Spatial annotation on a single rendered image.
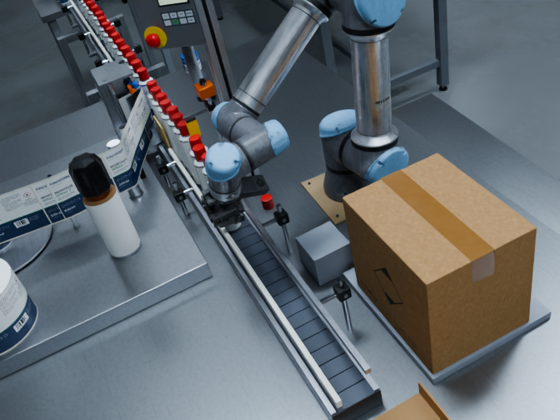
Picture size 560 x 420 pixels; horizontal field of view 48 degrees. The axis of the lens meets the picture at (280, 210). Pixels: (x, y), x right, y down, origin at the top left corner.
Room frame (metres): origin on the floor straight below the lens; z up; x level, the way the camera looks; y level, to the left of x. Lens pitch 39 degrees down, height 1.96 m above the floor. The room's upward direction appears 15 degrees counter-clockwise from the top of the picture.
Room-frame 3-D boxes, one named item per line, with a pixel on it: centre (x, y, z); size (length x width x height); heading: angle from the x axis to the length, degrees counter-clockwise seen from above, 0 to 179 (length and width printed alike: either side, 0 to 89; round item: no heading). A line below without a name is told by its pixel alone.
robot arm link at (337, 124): (1.38, -0.21, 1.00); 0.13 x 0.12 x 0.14; 23
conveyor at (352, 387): (1.48, 0.18, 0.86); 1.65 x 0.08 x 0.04; 16
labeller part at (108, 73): (1.86, 0.40, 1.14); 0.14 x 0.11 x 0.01; 16
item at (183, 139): (1.54, 0.20, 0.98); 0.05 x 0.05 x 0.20
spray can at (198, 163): (1.40, 0.16, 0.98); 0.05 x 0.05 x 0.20
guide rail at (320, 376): (1.19, 0.14, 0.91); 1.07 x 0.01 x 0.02; 16
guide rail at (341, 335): (1.21, 0.07, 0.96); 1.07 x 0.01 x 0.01; 16
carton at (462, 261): (0.90, -0.29, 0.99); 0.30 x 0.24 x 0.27; 16
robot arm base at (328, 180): (1.39, -0.21, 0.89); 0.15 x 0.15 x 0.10
